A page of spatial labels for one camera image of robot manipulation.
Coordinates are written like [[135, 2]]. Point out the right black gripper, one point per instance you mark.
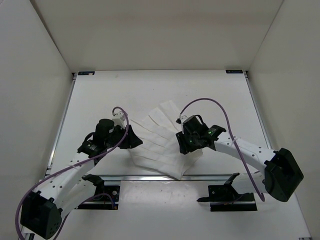
[[184, 148]]

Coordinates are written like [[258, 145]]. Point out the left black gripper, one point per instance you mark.
[[131, 140]]

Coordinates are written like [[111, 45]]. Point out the white pleated skirt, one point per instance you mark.
[[160, 150]]

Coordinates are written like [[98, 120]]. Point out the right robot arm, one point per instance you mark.
[[277, 172]]

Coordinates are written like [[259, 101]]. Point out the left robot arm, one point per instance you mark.
[[45, 207]]

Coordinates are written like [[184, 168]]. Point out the left blue table label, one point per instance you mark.
[[86, 73]]

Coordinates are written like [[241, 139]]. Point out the blue table label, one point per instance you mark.
[[233, 71], [86, 73]]

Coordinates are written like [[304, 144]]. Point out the right blue table label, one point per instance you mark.
[[233, 71]]

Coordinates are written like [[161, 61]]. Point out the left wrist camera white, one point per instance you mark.
[[119, 119]]

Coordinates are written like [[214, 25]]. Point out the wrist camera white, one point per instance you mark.
[[119, 119], [181, 119]]

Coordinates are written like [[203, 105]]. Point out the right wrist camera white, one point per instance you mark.
[[181, 119]]

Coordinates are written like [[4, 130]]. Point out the aluminium table front rail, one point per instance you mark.
[[165, 178]]

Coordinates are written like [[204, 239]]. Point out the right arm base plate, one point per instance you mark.
[[224, 198]]

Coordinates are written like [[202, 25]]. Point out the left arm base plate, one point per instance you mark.
[[106, 197]]

